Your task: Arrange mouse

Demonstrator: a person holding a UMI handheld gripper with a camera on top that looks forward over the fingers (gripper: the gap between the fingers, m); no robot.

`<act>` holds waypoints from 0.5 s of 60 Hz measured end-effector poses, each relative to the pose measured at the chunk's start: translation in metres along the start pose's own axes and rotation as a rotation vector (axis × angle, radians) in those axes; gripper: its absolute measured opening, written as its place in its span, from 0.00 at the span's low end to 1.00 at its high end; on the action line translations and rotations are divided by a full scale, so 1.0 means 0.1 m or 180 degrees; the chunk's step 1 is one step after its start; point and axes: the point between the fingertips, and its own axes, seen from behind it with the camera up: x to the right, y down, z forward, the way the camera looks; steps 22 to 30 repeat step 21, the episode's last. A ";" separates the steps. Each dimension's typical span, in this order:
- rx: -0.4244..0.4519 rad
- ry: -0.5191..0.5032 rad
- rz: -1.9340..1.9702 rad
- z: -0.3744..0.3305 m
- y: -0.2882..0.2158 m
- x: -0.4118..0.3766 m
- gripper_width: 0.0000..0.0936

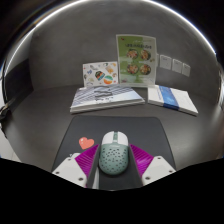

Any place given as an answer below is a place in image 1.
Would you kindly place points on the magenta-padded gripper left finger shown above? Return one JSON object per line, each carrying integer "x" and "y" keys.
{"x": 85, "y": 161}

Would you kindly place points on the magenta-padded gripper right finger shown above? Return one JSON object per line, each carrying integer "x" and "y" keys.
{"x": 143, "y": 161}

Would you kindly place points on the teal and white perforated mouse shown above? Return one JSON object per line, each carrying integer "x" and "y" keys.
{"x": 113, "y": 156}

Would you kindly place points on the dark grey mouse pad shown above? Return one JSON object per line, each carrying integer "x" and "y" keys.
{"x": 133, "y": 128}

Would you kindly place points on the grey illustrated magazine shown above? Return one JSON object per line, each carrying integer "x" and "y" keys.
{"x": 106, "y": 96}

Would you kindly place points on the white book with blue band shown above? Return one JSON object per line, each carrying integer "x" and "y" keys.
{"x": 171, "y": 98}

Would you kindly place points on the white sticker sheet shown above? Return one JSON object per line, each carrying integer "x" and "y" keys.
{"x": 100, "y": 74}

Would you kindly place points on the green food menu poster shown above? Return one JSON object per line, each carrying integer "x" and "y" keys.
{"x": 136, "y": 60}

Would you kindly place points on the white wall notes group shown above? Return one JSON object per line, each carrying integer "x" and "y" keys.
{"x": 176, "y": 65}

